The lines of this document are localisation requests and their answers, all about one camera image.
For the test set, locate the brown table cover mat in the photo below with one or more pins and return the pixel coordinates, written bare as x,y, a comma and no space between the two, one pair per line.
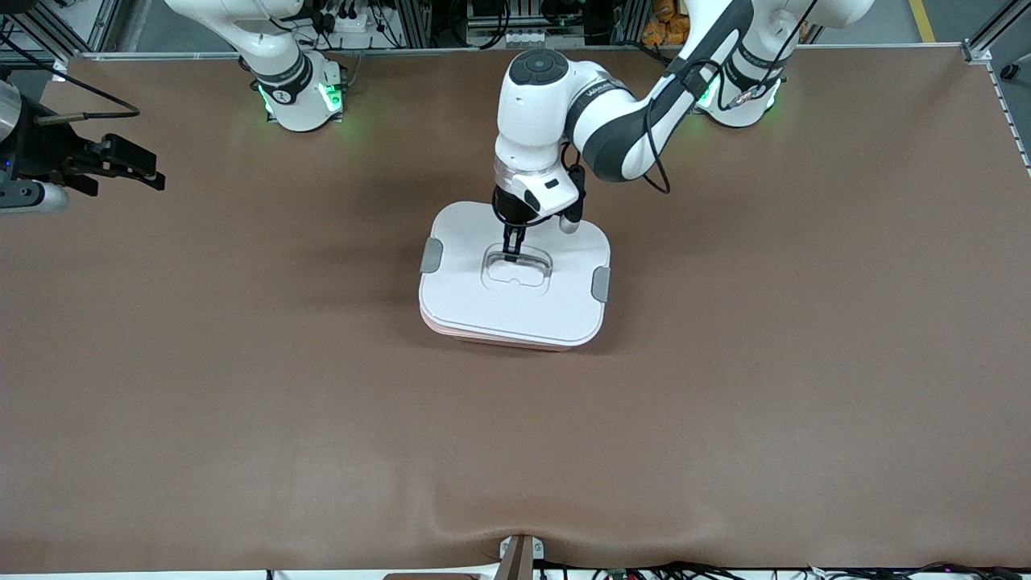
725,419

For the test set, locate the grey lid latch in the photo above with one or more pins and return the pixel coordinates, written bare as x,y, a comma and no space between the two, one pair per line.
432,254
601,284

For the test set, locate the aluminium frame strut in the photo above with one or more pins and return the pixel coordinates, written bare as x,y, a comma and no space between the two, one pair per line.
103,28
987,40

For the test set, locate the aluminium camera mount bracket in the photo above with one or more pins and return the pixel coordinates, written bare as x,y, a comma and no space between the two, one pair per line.
519,560

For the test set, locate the white plastic box lid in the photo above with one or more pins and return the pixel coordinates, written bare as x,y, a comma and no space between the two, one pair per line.
483,310

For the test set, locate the white power strip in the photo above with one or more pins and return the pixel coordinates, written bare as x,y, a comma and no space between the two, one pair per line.
354,24

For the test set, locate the aluminium frame post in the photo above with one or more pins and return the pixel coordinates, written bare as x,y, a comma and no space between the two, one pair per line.
632,24
412,24

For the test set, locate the small white socket bar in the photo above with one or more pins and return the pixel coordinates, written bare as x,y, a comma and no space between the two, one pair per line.
532,38

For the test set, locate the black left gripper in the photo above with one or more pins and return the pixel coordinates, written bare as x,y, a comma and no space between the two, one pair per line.
509,211

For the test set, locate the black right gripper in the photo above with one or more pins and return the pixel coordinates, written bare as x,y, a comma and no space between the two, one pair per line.
46,150

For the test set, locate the orange lumpy objects pile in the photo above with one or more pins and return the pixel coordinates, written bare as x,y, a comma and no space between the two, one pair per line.
660,28

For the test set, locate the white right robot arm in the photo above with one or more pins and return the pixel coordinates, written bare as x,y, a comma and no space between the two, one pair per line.
298,105

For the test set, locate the black caster wheel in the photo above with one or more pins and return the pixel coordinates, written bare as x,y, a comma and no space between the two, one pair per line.
1008,72

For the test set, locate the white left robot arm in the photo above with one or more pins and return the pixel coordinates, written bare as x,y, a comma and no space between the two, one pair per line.
532,121

